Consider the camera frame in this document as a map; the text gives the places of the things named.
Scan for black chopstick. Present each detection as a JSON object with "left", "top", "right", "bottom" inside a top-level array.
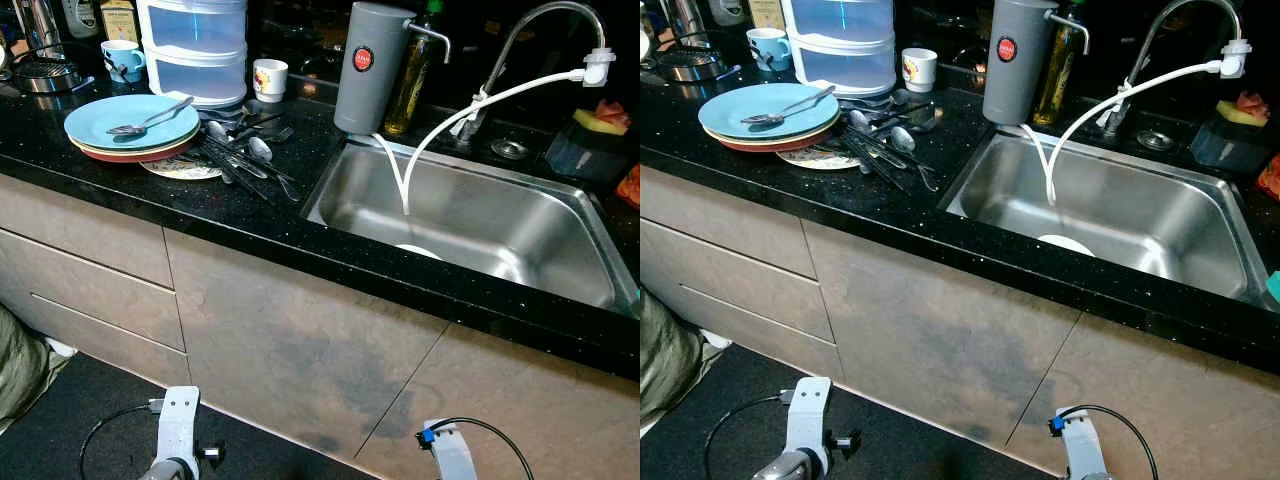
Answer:
[
  {"left": 840, "top": 125, "right": 941, "bottom": 194},
  {"left": 197, "top": 138, "right": 286, "bottom": 206},
  {"left": 837, "top": 128, "right": 926, "bottom": 196},
  {"left": 195, "top": 142, "right": 273, "bottom": 206},
  {"left": 835, "top": 136, "right": 901, "bottom": 191},
  {"left": 195, "top": 146, "right": 261, "bottom": 201},
  {"left": 835, "top": 132, "right": 913, "bottom": 196},
  {"left": 200, "top": 135, "right": 301, "bottom": 204}
]

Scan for steel kitchen faucet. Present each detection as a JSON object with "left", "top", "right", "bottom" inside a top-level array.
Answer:
[
  {"left": 450, "top": 0, "right": 608, "bottom": 141},
  {"left": 1098, "top": 0, "right": 1246, "bottom": 136}
]

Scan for brown cabinet door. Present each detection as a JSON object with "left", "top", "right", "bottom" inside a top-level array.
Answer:
[
  {"left": 800, "top": 220, "right": 1086, "bottom": 449},
  {"left": 1005, "top": 312, "right": 1280, "bottom": 480},
  {"left": 355, "top": 325, "right": 640, "bottom": 480},
  {"left": 165, "top": 230, "right": 446, "bottom": 461}
]

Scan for deep brown drawer front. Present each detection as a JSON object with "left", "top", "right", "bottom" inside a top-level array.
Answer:
[
  {"left": 640, "top": 225, "right": 841, "bottom": 381},
  {"left": 0, "top": 230, "right": 191, "bottom": 386}
]

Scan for person's leg camouflage trousers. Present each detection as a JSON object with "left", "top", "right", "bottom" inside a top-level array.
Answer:
[
  {"left": 640, "top": 290, "right": 736, "bottom": 426},
  {"left": 0, "top": 305, "right": 76, "bottom": 431}
]

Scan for shallow brown drawer front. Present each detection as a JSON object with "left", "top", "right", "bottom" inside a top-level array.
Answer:
[
  {"left": 0, "top": 170, "right": 176, "bottom": 291},
  {"left": 640, "top": 165, "right": 816, "bottom": 281}
]

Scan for floral patterned plate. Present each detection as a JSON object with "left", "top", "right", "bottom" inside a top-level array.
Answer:
[
  {"left": 775, "top": 143, "right": 861, "bottom": 171},
  {"left": 140, "top": 152, "right": 223, "bottom": 181}
]

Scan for pink dinner plate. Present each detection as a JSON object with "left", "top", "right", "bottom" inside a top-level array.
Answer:
[
  {"left": 75, "top": 135, "right": 198, "bottom": 165},
  {"left": 712, "top": 125, "right": 839, "bottom": 154}
]

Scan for cream dinner plate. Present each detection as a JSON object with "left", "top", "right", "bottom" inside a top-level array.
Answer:
[
  {"left": 68, "top": 125, "right": 201, "bottom": 158},
  {"left": 705, "top": 115, "right": 839, "bottom": 147}
]

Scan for thin white filter tube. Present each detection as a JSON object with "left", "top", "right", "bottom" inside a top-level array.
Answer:
[
  {"left": 370, "top": 132, "right": 409, "bottom": 214},
  {"left": 1018, "top": 123, "right": 1053, "bottom": 206}
]

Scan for light blue dinner plate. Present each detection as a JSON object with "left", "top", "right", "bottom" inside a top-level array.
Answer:
[
  {"left": 697, "top": 83, "right": 839, "bottom": 141},
  {"left": 63, "top": 94, "right": 201, "bottom": 151}
]

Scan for stainless steel sink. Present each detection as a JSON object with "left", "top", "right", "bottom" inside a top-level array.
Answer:
[
  {"left": 940, "top": 125, "right": 1280, "bottom": 311},
  {"left": 300, "top": 135, "right": 640, "bottom": 319}
]

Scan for white printed mug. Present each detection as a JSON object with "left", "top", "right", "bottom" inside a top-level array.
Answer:
[
  {"left": 252, "top": 58, "right": 289, "bottom": 104},
  {"left": 900, "top": 47, "right": 939, "bottom": 93}
]

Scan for white tiered storage container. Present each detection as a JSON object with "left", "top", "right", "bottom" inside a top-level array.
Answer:
[
  {"left": 135, "top": 0, "right": 248, "bottom": 109},
  {"left": 780, "top": 0, "right": 898, "bottom": 98}
]

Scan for grey cylindrical water filter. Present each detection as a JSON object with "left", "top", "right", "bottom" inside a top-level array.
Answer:
[
  {"left": 982, "top": 0, "right": 1091, "bottom": 126},
  {"left": 333, "top": 2, "right": 453, "bottom": 136}
]

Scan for black plastic tub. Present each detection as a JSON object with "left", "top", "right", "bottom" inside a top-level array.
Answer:
[
  {"left": 545, "top": 105, "right": 636, "bottom": 183},
  {"left": 1188, "top": 100, "right": 1276, "bottom": 171}
]

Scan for light blue mug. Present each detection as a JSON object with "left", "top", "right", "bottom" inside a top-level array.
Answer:
[
  {"left": 100, "top": 40, "right": 148, "bottom": 84},
  {"left": 745, "top": 27, "right": 793, "bottom": 73}
]

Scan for round steel pan black grate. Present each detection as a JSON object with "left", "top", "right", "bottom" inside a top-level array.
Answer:
[
  {"left": 15, "top": 55, "right": 96, "bottom": 94},
  {"left": 655, "top": 45, "right": 741, "bottom": 83}
]

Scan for yellow sponge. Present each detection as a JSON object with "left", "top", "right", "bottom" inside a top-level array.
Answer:
[
  {"left": 572, "top": 105, "right": 631, "bottom": 136},
  {"left": 1213, "top": 98, "right": 1271, "bottom": 129}
]

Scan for glass oil bottle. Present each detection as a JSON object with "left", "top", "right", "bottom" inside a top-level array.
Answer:
[
  {"left": 1030, "top": 5, "right": 1086, "bottom": 128},
  {"left": 383, "top": 10, "right": 441, "bottom": 136}
]

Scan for white faucet adapter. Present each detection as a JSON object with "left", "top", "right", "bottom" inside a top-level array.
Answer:
[
  {"left": 583, "top": 48, "right": 618, "bottom": 88},
  {"left": 1220, "top": 38, "right": 1253, "bottom": 79}
]

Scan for steel kettle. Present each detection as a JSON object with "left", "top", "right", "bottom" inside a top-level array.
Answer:
[
  {"left": 655, "top": 0, "right": 701, "bottom": 46},
  {"left": 15, "top": 0, "right": 61, "bottom": 56}
]

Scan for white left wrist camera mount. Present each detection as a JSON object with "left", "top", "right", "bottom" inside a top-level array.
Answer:
[
  {"left": 785, "top": 377, "right": 833, "bottom": 466},
  {"left": 155, "top": 385, "right": 201, "bottom": 466}
]

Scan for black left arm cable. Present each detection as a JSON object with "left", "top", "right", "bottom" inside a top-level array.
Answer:
[
  {"left": 78, "top": 400, "right": 166, "bottom": 480},
  {"left": 703, "top": 395, "right": 796, "bottom": 480}
]

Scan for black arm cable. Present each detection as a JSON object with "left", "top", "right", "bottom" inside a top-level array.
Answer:
[
  {"left": 440, "top": 417, "right": 536, "bottom": 480},
  {"left": 78, "top": 400, "right": 166, "bottom": 480},
  {"left": 703, "top": 395, "right": 796, "bottom": 480},
  {"left": 1075, "top": 404, "right": 1159, "bottom": 480}
]

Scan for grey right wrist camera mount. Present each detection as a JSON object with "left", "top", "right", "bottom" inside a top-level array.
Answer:
[
  {"left": 1050, "top": 407, "right": 1106, "bottom": 480},
  {"left": 418, "top": 420, "right": 478, "bottom": 480}
]

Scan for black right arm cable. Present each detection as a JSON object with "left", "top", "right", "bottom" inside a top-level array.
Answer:
[
  {"left": 440, "top": 417, "right": 536, "bottom": 480},
  {"left": 1075, "top": 404, "right": 1159, "bottom": 480}
]

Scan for white faucet hose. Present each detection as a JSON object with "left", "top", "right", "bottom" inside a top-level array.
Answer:
[
  {"left": 1045, "top": 60, "right": 1226, "bottom": 208},
  {"left": 400, "top": 68, "right": 591, "bottom": 216}
]

